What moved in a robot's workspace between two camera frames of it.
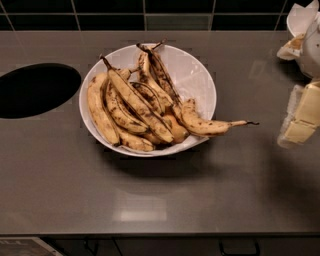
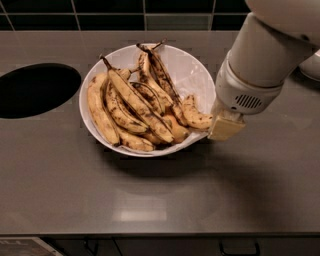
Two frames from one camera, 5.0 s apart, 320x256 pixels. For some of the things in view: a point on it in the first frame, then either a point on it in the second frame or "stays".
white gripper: x=311 y=53 → x=245 y=91
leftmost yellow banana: x=97 y=108 stays
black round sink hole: x=37 y=88 stays
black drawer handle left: x=96 y=248 stays
